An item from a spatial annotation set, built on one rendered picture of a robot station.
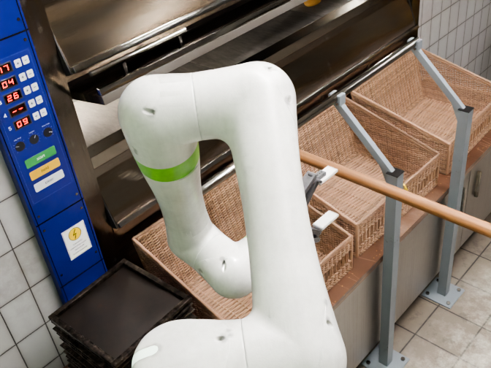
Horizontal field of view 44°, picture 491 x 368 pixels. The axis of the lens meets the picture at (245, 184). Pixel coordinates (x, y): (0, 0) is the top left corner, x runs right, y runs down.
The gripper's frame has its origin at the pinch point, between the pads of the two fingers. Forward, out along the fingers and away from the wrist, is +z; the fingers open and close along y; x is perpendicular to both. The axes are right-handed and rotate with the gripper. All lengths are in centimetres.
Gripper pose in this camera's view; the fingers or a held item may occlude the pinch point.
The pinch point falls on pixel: (330, 193)
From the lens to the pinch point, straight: 149.4
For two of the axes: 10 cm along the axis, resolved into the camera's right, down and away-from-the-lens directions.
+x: 7.3, 3.3, -6.0
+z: 6.8, -4.8, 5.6
